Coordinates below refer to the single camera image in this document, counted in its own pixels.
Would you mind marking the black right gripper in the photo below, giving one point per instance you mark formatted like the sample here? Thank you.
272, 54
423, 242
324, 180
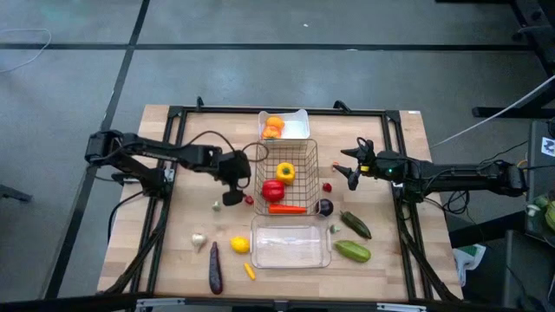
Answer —
386, 167

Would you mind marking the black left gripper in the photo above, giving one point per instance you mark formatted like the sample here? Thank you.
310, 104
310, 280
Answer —
234, 169

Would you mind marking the small red-capped mushroom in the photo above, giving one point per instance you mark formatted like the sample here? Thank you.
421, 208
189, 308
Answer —
334, 164

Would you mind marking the small red toy vegetable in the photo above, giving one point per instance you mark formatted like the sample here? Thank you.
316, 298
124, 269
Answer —
327, 187
249, 200

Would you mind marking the red bell pepper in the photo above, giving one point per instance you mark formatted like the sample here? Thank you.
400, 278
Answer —
273, 190

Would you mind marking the orange bell pepper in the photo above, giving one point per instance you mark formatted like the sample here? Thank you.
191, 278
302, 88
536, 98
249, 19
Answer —
271, 133

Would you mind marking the yellow bell pepper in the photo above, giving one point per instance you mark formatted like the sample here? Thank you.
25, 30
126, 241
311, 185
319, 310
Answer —
285, 172

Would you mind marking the orange fruit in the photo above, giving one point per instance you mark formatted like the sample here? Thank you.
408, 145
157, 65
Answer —
275, 121

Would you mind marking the orange carrot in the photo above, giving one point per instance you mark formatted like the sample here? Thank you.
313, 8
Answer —
286, 209

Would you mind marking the yellow lemon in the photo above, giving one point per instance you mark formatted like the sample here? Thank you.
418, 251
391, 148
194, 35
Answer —
240, 245

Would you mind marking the white garlic bulb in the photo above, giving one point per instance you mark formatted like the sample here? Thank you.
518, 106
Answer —
199, 239

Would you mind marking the light green cucumber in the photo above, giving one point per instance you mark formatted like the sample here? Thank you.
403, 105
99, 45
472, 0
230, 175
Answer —
352, 251

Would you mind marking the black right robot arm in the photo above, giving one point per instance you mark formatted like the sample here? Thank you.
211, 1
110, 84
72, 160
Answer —
468, 177

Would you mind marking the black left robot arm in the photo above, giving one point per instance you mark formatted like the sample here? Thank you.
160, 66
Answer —
173, 151

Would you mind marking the green produce pile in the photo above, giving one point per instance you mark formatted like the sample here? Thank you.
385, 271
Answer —
548, 212

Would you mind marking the black clamp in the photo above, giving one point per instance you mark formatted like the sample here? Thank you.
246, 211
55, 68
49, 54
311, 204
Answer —
341, 105
200, 103

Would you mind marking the white plastic bin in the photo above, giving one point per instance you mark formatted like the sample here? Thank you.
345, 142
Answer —
297, 125

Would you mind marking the dark green cucumber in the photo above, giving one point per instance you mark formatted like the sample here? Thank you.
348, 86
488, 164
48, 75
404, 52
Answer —
355, 224

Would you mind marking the clear plastic bin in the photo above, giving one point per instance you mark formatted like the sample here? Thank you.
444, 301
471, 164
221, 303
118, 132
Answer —
290, 242

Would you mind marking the purple eggplant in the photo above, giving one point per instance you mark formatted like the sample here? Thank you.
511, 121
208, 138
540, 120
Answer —
215, 268

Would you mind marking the white and green bag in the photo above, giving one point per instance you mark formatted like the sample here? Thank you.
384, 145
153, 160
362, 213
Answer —
468, 260

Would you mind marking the grey cabinet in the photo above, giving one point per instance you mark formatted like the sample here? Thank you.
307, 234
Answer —
539, 182

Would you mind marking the white label blue print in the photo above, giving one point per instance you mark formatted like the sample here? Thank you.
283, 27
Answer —
548, 146

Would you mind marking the black metal stand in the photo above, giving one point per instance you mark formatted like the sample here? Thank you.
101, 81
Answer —
533, 43

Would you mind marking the black stand foot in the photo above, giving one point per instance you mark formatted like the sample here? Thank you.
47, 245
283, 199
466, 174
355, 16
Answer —
15, 195

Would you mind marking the black metal table frame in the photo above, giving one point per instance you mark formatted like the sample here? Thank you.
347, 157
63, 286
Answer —
277, 110

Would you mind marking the grey metal bracket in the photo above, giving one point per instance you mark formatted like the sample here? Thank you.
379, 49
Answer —
160, 303
401, 307

